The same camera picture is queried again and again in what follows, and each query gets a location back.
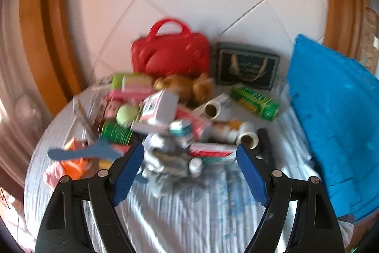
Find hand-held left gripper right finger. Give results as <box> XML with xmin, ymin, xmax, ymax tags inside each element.
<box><xmin>236</xmin><ymin>144</ymin><xmax>345</xmax><ymax>253</ymax></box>

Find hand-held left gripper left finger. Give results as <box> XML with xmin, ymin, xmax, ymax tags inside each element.
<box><xmin>35</xmin><ymin>142</ymin><xmax>145</xmax><ymax>253</ymax></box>

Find grey plush toy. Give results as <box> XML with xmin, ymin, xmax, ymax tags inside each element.
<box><xmin>141</xmin><ymin>134</ymin><xmax>194</xmax><ymax>198</ymax></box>

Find blue plastic crate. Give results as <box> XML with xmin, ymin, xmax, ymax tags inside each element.
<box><xmin>286</xmin><ymin>34</ymin><xmax>379</xmax><ymax>223</ymax></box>

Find tape roll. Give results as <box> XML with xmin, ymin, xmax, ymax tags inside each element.
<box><xmin>192</xmin><ymin>93</ymin><xmax>232</xmax><ymax>120</ymax></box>
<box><xmin>236</xmin><ymin>130</ymin><xmax>260</xmax><ymax>151</ymax></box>

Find green cylindrical can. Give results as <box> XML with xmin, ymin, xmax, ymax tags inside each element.
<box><xmin>101</xmin><ymin>120</ymin><xmax>134</xmax><ymax>145</ymax></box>

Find red and white flat box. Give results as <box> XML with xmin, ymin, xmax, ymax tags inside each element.
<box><xmin>189</xmin><ymin>143</ymin><xmax>238</xmax><ymax>165</ymax></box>

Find white and orange plush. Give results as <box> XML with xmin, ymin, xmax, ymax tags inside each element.
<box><xmin>212</xmin><ymin>120</ymin><xmax>252</xmax><ymax>144</ymax></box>

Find pink and orange plush toy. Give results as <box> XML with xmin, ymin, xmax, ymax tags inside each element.
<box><xmin>43</xmin><ymin>139</ymin><xmax>100</xmax><ymax>185</ymax></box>

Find blue curved plastic piece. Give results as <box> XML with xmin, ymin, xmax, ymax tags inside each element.
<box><xmin>47</xmin><ymin>137</ymin><xmax>125</xmax><ymax>162</ymax></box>

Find small white bottle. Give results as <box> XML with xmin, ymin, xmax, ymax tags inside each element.
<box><xmin>189</xmin><ymin>157</ymin><xmax>203</xmax><ymax>178</ymax></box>

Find light green ball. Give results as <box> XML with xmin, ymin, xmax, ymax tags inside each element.
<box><xmin>116</xmin><ymin>104</ymin><xmax>140</xmax><ymax>128</ymax></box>

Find light striped tablecloth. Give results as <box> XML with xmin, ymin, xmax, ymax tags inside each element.
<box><xmin>24</xmin><ymin>84</ymin><xmax>353</xmax><ymax>253</ymax></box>

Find teal and white box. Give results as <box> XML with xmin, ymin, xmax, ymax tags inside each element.
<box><xmin>169</xmin><ymin>120</ymin><xmax>196</xmax><ymax>148</ymax></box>

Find long green cardboard box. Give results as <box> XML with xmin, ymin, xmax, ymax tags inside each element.
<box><xmin>230</xmin><ymin>83</ymin><xmax>280</xmax><ymax>122</ymax></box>

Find clear plastic ruler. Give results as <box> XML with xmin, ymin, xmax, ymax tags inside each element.
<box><xmin>74</xmin><ymin>96</ymin><xmax>99</xmax><ymax>135</ymax></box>

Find white and pink box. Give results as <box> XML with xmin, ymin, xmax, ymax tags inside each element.
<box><xmin>139</xmin><ymin>89</ymin><xmax>180</xmax><ymax>126</ymax></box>

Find green and pink packet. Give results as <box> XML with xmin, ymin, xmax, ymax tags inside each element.
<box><xmin>110</xmin><ymin>72</ymin><xmax>153</xmax><ymax>94</ymax></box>

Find brown teddy bear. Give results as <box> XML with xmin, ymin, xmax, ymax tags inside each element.
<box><xmin>154</xmin><ymin>73</ymin><xmax>215</xmax><ymax>104</ymax></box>

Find black gift box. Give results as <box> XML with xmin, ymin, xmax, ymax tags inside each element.
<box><xmin>216</xmin><ymin>42</ymin><xmax>280</xmax><ymax>91</ymax></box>

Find clear plastic bag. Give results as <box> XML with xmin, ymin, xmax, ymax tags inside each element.
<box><xmin>14</xmin><ymin>94</ymin><xmax>44</xmax><ymax>126</ymax></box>

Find sheer pink curtain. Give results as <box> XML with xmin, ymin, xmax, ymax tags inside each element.
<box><xmin>0</xmin><ymin>0</ymin><xmax>28</xmax><ymax>179</ymax></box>

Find patterned rolled carpet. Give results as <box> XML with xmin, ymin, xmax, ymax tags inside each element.
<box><xmin>359</xmin><ymin>7</ymin><xmax>379</xmax><ymax>73</ymax></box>

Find red hard case with handle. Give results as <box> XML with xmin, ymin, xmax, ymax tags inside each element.
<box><xmin>131</xmin><ymin>19</ymin><xmax>211</xmax><ymax>77</ymax></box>

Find wooden wall frame post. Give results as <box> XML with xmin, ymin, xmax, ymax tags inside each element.
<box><xmin>321</xmin><ymin>0</ymin><xmax>372</xmax><ymax>64</ymax></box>
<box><xmin>19</xmin><ymin>0</ymin><xmax>87</xmax><ymax>112</ymax></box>

